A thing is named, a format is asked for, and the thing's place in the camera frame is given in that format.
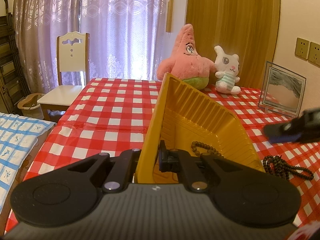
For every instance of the gold wall socket right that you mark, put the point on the gold wall socket right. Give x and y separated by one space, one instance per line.
314 54

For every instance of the beige waste basket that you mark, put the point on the beige waste basket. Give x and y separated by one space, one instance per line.
30 107

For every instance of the white bunny plush toy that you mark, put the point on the white bunny plush toy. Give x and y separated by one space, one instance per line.
227 70

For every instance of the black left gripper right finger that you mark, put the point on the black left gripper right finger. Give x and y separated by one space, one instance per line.
242 194

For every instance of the yellow plastic tray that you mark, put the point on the yellow plastic tray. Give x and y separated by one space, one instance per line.
184 114

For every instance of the wooden wall handle strip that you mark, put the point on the wooden wall handle strip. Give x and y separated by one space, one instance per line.
169 16

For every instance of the blue white checkered bedding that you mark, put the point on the blue white checkered bedding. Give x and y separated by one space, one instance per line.
19 136

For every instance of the cream wooden chair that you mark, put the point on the cream wooden chair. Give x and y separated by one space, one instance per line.
72 61

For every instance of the gold wall socket left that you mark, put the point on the gold wall socket left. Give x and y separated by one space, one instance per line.
302 48

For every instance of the glass sand picture frame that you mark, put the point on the glass sand picture frame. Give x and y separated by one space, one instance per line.
282 91

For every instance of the gold wall socket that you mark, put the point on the gold wall socket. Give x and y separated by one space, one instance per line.
302 48
314 54

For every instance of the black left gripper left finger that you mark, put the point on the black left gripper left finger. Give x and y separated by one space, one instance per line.
68 194

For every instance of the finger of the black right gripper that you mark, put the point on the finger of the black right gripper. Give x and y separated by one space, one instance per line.
303 129

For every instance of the sheer lilac curtain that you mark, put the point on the sheer lilac curtain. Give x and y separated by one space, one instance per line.
126 37

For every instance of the pink starfish plush toy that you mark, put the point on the pink starfish plush toy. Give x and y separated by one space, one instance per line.
185 63

